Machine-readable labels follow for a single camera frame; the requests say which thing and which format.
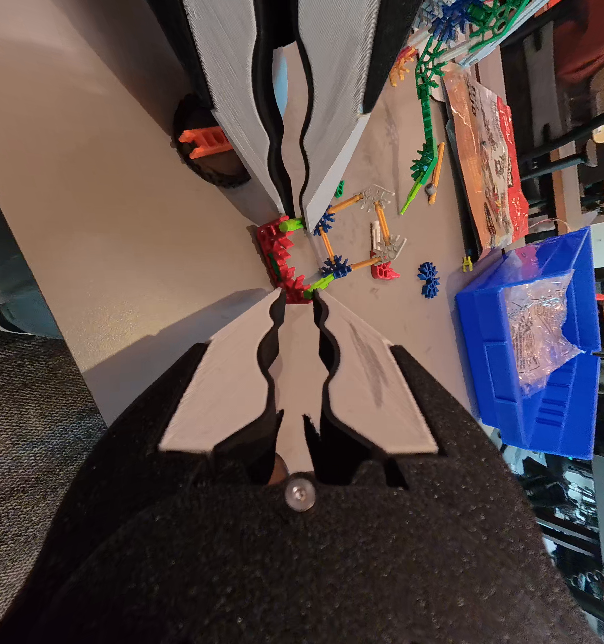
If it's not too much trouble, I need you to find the black rubber tire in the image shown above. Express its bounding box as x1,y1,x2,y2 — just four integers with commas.
172,94,253,191

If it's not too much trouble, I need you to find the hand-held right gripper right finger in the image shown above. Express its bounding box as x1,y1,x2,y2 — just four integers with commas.
312,292,440,461

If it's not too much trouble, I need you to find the blue plastic bin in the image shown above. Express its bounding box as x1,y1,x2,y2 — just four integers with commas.
455,227,603,460

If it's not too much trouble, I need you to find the multicolour toy model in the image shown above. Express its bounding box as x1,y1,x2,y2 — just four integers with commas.
388,0,545,87

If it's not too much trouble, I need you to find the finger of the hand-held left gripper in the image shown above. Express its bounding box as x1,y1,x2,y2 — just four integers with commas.
180,0,293,218
280,0,382,218

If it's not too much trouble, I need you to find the red connector white rod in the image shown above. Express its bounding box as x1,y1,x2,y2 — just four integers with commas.
371,237,402,280

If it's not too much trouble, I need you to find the printed toy packet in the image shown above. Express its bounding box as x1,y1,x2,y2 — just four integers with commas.
443,66,530,253

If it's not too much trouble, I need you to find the clear plastic bag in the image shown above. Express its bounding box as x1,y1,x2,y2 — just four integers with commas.
503,272,585,396

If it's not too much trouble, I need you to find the orange rod grey end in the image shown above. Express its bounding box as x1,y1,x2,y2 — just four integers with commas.
423,141,447,206

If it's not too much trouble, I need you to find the orange ladder connector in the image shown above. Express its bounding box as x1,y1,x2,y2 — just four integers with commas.
179,126,233,161

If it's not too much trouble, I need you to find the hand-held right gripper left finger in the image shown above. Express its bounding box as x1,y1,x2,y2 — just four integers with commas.
160,290,288,455

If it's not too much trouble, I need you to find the orange rod blue connector frame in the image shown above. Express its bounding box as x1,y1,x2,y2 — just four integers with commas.
279,184,409,293

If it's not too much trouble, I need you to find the red connector pair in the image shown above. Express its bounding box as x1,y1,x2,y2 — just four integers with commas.
257,215,314,306

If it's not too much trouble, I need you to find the person's leg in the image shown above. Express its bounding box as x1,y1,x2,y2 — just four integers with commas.
0,171,62,339

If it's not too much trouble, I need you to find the blue snowflake connector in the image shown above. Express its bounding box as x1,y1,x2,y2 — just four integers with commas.
417,262,442,301

